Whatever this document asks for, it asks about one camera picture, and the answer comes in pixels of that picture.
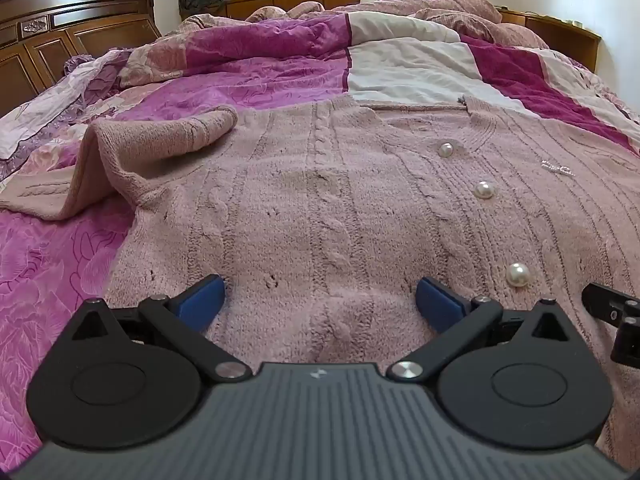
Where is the crumpled pink duvet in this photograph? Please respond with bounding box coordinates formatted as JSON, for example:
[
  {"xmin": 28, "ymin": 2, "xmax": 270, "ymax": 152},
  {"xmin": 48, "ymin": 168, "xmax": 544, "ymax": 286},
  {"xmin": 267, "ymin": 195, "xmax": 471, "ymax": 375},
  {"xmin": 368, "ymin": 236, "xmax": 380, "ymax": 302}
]
[{"xmin": 180, "ymin": 0, "xmax": 551, "ymax": 51}]

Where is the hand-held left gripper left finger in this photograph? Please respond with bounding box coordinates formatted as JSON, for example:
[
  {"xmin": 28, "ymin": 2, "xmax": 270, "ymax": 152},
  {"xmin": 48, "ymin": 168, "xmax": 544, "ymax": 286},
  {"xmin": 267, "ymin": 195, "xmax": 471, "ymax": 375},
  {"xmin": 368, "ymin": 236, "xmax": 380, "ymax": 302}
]
[{"xmin": 70, "ymin": 274, "xmax": 253, "ymax": 383}]

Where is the pink knitted cardigan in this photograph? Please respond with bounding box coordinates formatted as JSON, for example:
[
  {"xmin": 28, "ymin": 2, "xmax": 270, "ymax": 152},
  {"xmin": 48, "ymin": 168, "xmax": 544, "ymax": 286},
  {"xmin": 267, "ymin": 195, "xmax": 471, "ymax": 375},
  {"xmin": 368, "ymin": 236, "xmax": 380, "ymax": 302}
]
[{"xmin": 0, "ymin": 96, "xmax": 640, "ymax": 466}]

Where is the lilac floral pillow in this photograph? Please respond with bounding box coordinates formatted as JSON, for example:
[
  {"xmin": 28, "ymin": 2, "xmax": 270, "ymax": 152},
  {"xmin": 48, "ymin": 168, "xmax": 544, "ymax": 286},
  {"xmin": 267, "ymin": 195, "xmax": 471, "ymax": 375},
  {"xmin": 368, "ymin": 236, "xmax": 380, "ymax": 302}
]
[{"xmin": 0, "ymin": 50, "xmax": 137, "ymax": 181}]

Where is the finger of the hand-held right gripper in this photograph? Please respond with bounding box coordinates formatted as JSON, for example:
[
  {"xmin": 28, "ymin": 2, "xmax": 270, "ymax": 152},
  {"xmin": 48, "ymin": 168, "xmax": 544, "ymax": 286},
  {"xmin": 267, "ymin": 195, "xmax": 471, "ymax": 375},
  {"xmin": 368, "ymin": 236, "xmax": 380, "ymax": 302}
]
[{"xmin": 582, "ymin": 282, "xmax": 640, "ymax": 364}]

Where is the magenta patchwork quilt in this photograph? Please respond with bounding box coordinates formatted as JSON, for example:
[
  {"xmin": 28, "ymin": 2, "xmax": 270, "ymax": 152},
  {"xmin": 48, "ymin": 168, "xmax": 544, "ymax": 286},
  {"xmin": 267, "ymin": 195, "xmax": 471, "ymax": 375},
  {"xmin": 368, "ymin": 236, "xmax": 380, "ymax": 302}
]
[{"xmin": 0, "ymin": 12, "xmax": 640, "ymax": 463}]

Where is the carved wooden headboard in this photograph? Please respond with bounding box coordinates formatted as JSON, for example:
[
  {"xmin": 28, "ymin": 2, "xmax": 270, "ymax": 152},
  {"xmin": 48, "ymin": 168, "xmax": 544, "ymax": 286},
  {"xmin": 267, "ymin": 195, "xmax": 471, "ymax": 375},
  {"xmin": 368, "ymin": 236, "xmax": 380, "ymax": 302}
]
[{"xmin": 0, "ymin": 0, "xmax": 163, "ymax": 118}]

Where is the low wooden cabinet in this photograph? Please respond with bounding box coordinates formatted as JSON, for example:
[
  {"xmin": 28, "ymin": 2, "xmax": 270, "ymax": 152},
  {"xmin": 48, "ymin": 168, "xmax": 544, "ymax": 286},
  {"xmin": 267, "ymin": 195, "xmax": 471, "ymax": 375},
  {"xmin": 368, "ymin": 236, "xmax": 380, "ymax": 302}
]
[{"xmin": 207, "ymin": 0, "xmax": 603, "ymax": 72}]

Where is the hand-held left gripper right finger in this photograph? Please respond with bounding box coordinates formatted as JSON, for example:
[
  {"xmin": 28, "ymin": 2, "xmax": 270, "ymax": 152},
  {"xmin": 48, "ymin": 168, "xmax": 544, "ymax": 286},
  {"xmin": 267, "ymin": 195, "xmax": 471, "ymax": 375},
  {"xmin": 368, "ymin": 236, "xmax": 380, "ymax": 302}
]
[{"xmin": 387, "ymin": 276, "xmax": 573, "ymax": 386}]

